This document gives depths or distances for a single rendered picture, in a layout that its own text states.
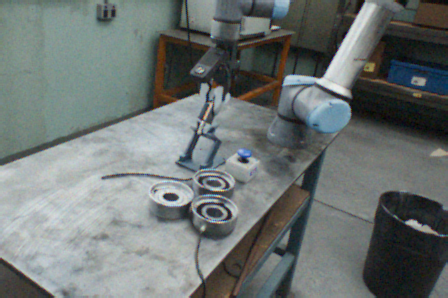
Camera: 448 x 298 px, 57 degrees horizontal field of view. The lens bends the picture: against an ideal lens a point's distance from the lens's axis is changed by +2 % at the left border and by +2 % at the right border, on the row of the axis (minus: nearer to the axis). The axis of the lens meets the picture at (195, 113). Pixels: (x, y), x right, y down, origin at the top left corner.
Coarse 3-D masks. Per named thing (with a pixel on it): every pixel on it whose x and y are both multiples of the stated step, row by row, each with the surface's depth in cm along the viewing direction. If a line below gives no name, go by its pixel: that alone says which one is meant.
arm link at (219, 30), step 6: (216, 24) 104; (222, 24) 103; (228, 24) 103; (234, 24) 103; (240, 24) 105; (216, 30) 104; (222, 30) 103; (228, 30) 103; (234, 30) 104; (216, 36) 104; (222, 36) 104; (228, 36) 104; (234, 36) 104
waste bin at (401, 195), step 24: (384, 192) 194; (408, 192) 197; (384, 216) 180; (408, 216) 200; (432, 216) 193; (384, 240) 181; (408, 240) 172; (432, 240) 168; (384, 264) 183; (408, 264) 176; (432, 264) 174; (384, 288) 186; (408, 288) 180; (432, 288) 183
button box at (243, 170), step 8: (232, 160) 112; (240, 160) 112; (248, 160) 112; (256, 160) 114; (232, 168) 111; (240, 168) 110; (248, 168) 109; (256, 168) 113; (232, 176) 112; (240, 176) 110; (248, 176) 110
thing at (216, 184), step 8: (224, 176) 106; (192, 184) 103; (200, 184) 99; (208, 184) 104; (216, 184) 105; (224, 184) 102; (232, 184) 103; (200, 192) 99; (208, 192) 98; (216, 192) 97; (224, 192) 98; (232, 192) 100
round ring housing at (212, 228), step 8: (200, 200) 94; (208, 200) 95; (216, 200) 95; (224, 200) 95; (192, 208) 89; (208, 208) 92; (216, 208) 93; (232, 208) 93; (192, 216) 89; (200, 216) 86; (208, 216) 89; (216, 216) 93; (224, 216) 90; (200, 224) 87; (208, 224) 86; (216, 224) 86; (224, 224) 86; (232, 224) 87; (208, 232) 87; (216, 232) 87; (224, 232) 88
